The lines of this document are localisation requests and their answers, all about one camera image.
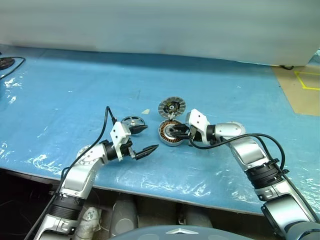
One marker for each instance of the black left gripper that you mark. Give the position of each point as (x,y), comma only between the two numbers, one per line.
(126,151)

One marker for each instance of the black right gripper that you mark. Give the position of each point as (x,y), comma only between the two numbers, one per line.
(192,133)

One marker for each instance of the silver motor housing copper windings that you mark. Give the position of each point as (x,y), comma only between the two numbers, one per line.
(165,140)

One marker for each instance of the silver spoked rotor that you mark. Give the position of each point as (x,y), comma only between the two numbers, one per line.
(128,122)

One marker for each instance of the round silver motor lid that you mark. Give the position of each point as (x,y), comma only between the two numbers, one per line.
(165,105)

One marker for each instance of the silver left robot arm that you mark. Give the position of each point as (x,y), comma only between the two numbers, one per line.
(82,172)

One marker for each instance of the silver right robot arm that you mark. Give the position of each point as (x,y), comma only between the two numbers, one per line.
(250,150)

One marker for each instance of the small beige tape scrap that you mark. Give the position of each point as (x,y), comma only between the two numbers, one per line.
(145,112)

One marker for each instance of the grey rounded cylinder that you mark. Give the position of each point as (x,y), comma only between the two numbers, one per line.
(123,215)
(197,217)

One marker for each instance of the blue plastic table cover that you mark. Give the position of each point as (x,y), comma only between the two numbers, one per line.
(75,100)

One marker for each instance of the white crumpled bundle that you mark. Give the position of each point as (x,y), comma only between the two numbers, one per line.
(88,220)

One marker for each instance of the white foam backdrop panel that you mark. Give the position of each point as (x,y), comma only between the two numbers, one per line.
(150,25)

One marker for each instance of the brown cardboard floor sheet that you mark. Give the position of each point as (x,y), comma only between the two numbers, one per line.
(292,100)

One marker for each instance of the black caster wheel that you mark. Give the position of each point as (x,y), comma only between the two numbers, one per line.
(288,67)

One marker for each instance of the black round disc device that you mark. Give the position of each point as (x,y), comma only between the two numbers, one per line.
(4,62)

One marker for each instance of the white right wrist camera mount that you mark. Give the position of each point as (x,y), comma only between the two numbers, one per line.
(197,118)

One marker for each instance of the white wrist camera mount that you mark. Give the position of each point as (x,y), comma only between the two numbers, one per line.
(119,133)
(197,118)

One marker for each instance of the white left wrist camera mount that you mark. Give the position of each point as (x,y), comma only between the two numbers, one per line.
(119,133)

